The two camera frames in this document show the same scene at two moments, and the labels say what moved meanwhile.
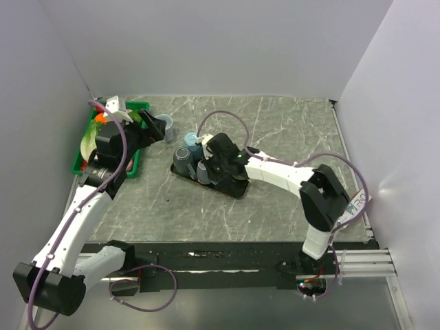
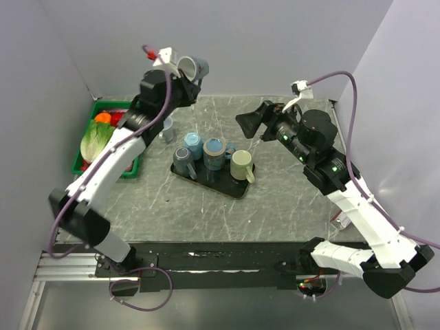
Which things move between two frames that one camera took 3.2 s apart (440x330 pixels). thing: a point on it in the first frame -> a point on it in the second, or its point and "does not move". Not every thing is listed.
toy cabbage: x=89 y=141 does not move
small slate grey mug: x=202 y=174 -> x=194 y=69
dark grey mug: x=182 y=163 does not move
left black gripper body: x=137 y=137 -> x=180 y=95
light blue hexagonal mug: x=195 y=148 does not move
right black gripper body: x=216 y=168 -> x=272 y=113
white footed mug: x=169 y=128 does not move
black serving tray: x=235 y=187 does not move
